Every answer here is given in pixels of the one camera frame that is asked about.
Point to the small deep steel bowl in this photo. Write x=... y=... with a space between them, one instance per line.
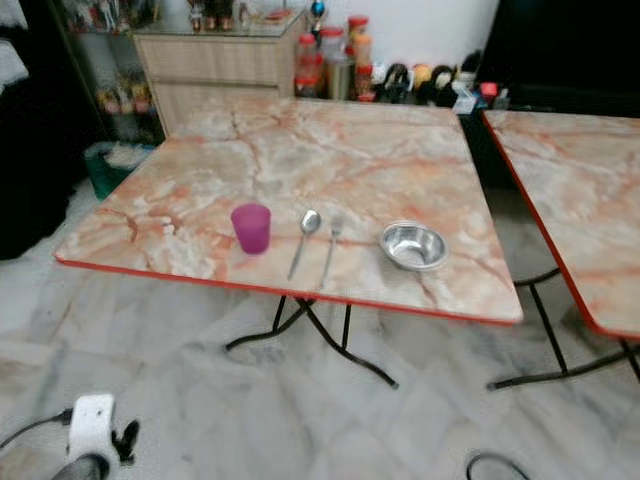
x=413 y=247

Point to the purple plastic cup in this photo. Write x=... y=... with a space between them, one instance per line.
x=251 y=230

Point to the light wooden drawer cabinet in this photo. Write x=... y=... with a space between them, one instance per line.
x=215 y=60

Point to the white papers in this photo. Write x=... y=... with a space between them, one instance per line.
x=128 y=154

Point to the clear bottle with red lid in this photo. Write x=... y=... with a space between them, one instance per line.
x=307 y=52

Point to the glass display shelf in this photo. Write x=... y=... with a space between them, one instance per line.
x=85 y=70

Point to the red small object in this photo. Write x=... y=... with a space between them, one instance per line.
x=490 y=89

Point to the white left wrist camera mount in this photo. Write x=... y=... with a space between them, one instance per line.
x=92 y=422

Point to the yellow red figurine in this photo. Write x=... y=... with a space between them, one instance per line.
x=422 y=76

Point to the steel canister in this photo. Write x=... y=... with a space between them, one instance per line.
x=339 y=78

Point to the steel spoon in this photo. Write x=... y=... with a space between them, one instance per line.
x=310 y=221

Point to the steel fork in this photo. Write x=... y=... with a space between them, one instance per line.
x=335 y=228

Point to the black round figurine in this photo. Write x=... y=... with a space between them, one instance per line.
x=394 y=82

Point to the plush toy cluster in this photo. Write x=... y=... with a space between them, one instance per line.
x=123 y=98

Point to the white cloth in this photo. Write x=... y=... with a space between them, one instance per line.
x=12 y=62

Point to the black curved table leg frame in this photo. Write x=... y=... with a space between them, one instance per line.
x=370 y=365

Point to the black straight table leg frame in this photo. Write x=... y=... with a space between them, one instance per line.
x=545 y=330

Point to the large black screen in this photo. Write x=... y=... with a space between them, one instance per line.
x=560 y=40

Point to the orange jar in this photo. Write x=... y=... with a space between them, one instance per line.
x=360 y=40

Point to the black mouse figurine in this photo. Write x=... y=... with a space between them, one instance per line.
x=445 y=85

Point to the green storage box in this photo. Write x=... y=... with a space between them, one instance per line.
x=110 y=180

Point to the black hanging garment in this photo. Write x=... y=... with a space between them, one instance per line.
x=40 y=170

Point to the short jar with red lid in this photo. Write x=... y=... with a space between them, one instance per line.
x=308 y=84

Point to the white small box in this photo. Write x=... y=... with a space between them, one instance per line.
x=468 y=97

